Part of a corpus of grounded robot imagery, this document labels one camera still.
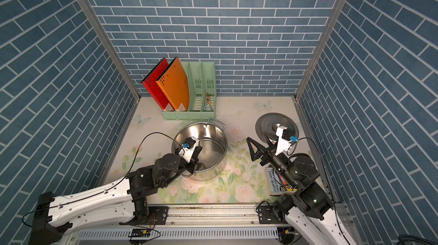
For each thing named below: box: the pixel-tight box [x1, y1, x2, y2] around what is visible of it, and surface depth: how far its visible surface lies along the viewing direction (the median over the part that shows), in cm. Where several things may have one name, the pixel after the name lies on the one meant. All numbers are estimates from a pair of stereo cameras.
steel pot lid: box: [255, 112, 300, 140], surface depth 107 cm
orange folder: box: [155, 56, 190, 112], surface depth 98 cm
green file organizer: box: [161, 61, 217, 121], surface depth 110 cm
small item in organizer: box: [205, 92, 213, 112], surface depth 117 cm
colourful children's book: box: [266, 166, 298, 196], surface depth 80 cm
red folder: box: [140, 57, 170, 110], surface depth 93 cm
